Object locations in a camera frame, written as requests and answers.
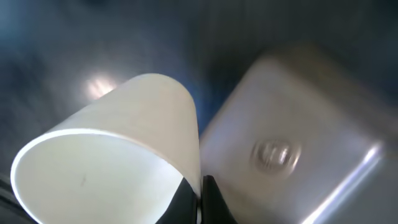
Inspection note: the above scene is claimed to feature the steel sink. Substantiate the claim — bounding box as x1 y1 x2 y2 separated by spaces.
198 46 398 224

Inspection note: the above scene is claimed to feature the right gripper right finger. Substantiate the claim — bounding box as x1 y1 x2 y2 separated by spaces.
201 175 239 224

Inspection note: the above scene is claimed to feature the white cup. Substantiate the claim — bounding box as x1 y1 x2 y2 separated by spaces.
10 73 201 224

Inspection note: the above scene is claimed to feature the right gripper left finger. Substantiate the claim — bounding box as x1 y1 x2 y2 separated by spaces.
155 177 199 224

